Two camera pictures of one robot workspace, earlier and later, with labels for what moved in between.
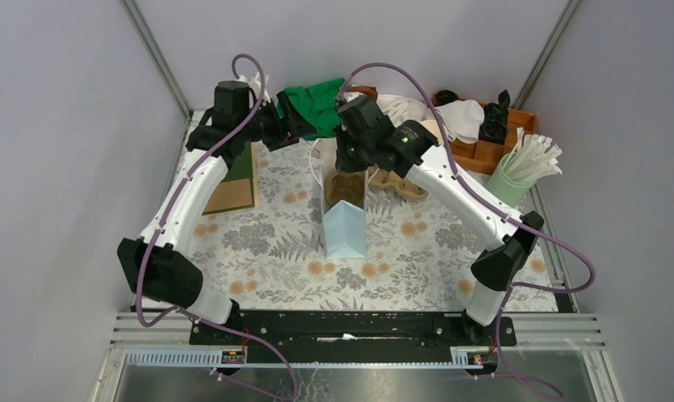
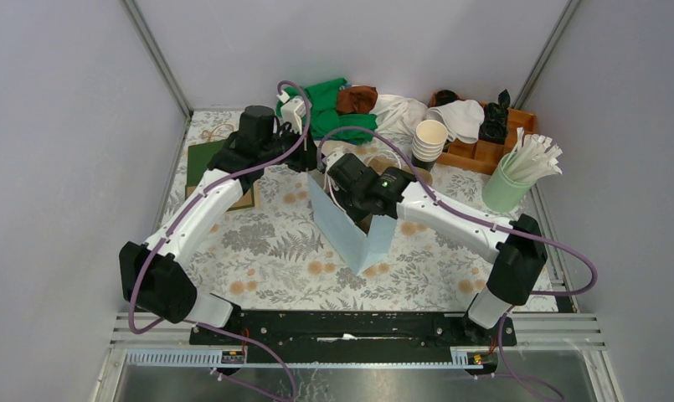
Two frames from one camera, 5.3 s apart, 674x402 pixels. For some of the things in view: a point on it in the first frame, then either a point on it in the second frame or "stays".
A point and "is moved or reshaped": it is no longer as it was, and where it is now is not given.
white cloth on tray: x=461 y=120 stays
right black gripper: x=343 y=163 to x=356 y=215
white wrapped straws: x=530 y=158 stays
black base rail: x=326 y=337 stays
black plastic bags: x=494 y=126 stays
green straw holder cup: x=507 y=191 stays
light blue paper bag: x=344 y=228 is moved or reshaped
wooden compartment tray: x=484 y=157 stays
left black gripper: x=285 y=129 to x=306 y=159
